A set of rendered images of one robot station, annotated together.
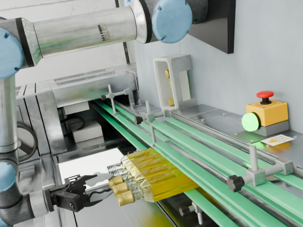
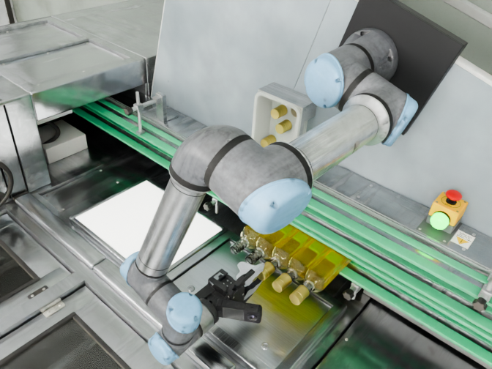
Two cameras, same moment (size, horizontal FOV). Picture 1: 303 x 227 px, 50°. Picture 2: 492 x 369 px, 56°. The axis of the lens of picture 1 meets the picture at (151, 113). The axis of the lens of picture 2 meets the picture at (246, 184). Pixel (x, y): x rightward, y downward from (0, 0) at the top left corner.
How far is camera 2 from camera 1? 0.91 m
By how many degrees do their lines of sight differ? 38
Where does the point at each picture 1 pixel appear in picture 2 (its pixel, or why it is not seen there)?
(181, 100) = not seen: hidden behind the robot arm
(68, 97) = (54, 103)
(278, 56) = (474, 162)
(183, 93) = not seen: hidden behind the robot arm
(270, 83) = (451, 179)
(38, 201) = (207, 321)
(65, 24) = (332, 149)
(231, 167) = (448, 276)
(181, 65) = (308, 113)
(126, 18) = (373, 129)
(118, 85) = (124, 78)
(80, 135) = (56, 151)
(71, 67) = not seen: outside the picture
